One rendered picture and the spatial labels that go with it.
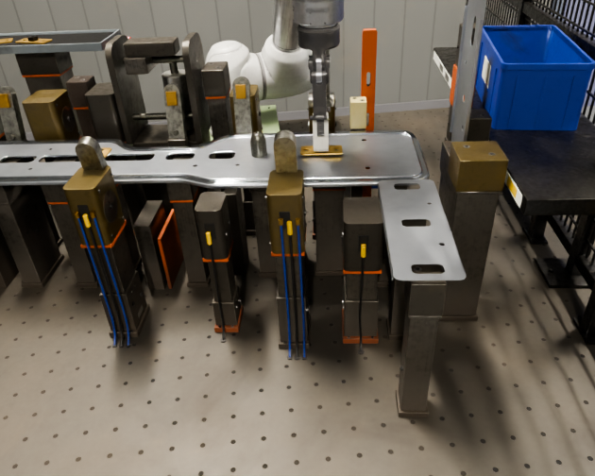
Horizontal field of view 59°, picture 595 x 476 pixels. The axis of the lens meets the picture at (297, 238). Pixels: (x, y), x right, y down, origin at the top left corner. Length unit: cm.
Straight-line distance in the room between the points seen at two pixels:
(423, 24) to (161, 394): 321
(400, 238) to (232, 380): 42
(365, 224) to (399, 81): 304
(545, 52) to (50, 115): 114
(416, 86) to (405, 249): 318
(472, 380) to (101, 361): 70
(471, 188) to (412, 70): 297
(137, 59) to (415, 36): 279
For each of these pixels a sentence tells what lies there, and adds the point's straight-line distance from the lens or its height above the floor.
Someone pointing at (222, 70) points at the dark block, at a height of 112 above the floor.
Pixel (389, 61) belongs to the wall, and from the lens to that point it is 383.
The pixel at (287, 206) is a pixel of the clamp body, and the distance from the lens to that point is 85.
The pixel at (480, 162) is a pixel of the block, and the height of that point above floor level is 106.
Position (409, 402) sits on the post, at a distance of 94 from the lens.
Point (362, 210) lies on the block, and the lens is 92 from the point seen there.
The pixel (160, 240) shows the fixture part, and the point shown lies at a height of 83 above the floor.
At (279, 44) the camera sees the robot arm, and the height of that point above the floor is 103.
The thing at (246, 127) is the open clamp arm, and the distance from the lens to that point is 122.
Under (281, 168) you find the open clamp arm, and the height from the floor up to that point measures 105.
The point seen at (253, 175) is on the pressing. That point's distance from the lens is 101.
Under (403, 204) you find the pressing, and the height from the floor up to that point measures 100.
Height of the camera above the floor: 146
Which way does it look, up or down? 34 degrees down
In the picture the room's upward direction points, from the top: 3 degrees counter-clockwise
